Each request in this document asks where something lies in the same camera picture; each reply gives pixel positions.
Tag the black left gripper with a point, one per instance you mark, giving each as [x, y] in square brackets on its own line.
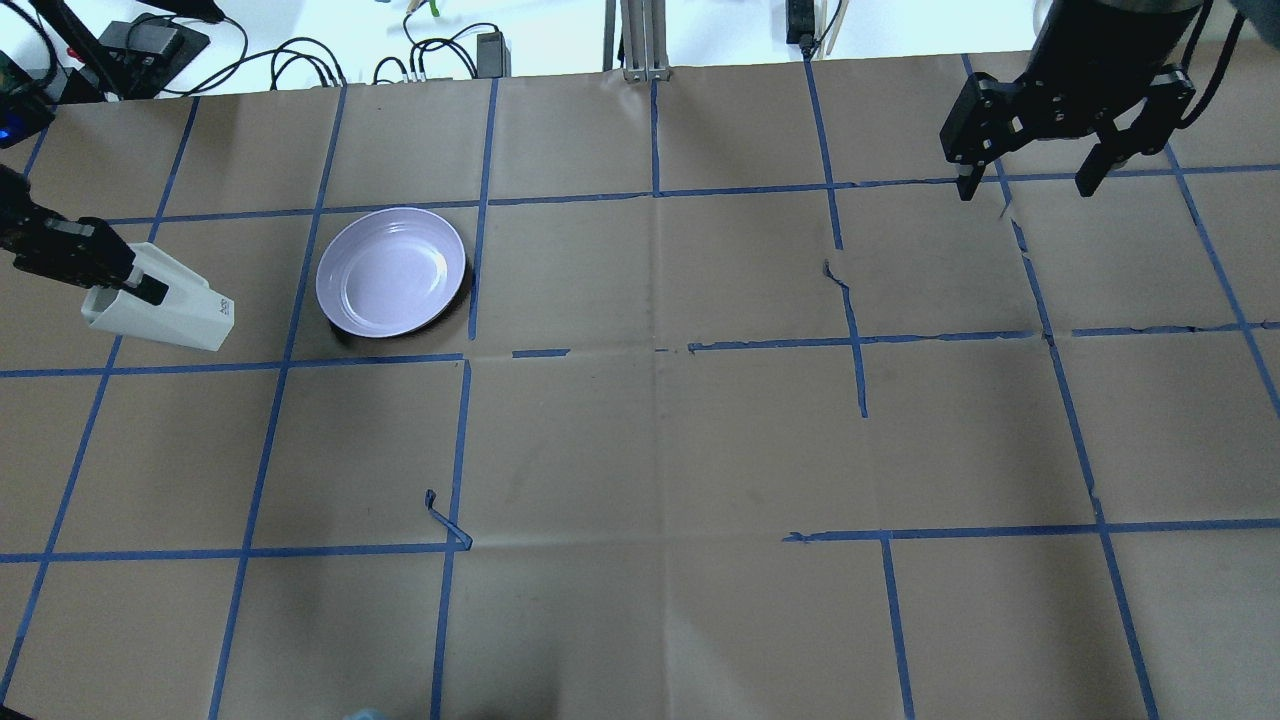
[22, 222]

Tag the lilac plate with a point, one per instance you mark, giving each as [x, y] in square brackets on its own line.
[390, 273]

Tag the black power adapter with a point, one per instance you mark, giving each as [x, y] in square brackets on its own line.
[800, 22]

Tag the aluminium frame post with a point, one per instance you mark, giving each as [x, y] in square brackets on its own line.
[635, 40]

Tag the small black adapter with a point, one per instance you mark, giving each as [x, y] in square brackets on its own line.
[492, 56]

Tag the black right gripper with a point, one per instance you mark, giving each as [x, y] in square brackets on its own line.
[1095, 60]

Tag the black box device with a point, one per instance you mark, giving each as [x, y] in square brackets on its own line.
[146, 54]

